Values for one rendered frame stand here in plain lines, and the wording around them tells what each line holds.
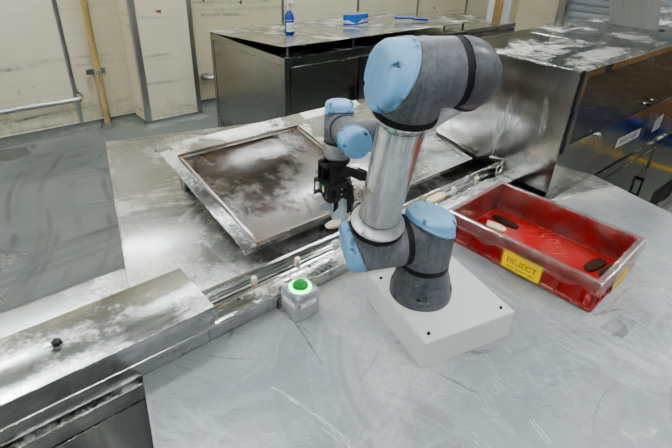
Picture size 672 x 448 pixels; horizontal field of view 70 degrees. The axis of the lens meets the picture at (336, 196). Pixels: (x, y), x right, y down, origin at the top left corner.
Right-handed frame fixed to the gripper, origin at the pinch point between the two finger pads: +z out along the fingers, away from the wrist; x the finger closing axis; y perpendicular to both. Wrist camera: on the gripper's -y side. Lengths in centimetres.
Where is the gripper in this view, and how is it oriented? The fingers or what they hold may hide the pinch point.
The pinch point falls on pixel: (340, 217)
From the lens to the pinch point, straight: 140.0
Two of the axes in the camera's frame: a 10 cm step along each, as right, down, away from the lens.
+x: 6.4, 4.0, -6.6
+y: -7.7, 2.9, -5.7
